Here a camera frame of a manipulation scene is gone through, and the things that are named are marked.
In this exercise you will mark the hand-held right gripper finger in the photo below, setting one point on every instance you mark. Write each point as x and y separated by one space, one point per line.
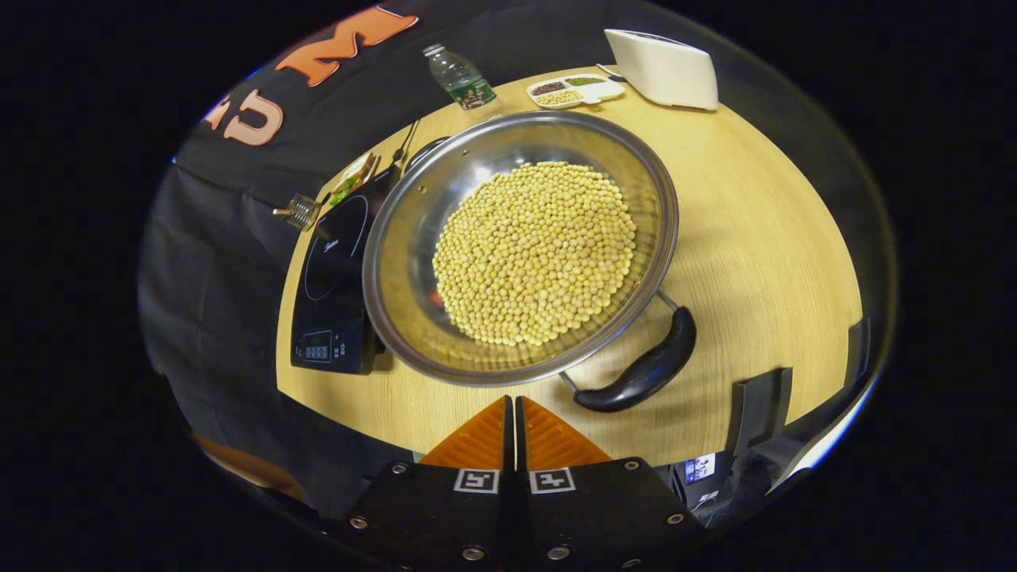
520 445
508 445

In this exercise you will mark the pile of yellow soybeans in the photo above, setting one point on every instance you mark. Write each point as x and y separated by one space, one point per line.
532 254

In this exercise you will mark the black induction cooktop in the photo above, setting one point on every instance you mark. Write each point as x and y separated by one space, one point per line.
330 270

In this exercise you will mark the sandwich with lettuce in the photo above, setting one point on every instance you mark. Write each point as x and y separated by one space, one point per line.
349 184

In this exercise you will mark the white divided dish with beans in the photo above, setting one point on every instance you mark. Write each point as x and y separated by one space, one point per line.
600 91

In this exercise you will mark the clear plastic water bottle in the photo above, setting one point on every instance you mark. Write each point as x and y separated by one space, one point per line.
461 79

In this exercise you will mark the white toaster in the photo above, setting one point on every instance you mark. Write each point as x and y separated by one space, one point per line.
663 71

